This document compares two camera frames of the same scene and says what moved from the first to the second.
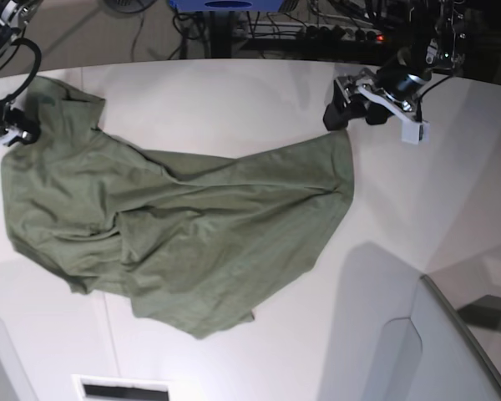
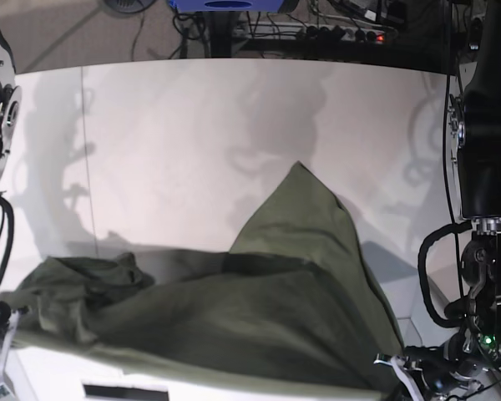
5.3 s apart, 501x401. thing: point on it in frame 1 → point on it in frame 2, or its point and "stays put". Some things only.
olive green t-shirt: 199,242 → 296,299
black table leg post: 220,31 stays put
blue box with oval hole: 227,6 stays put
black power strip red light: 326,32 stays put
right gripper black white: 397,93 → 455,370
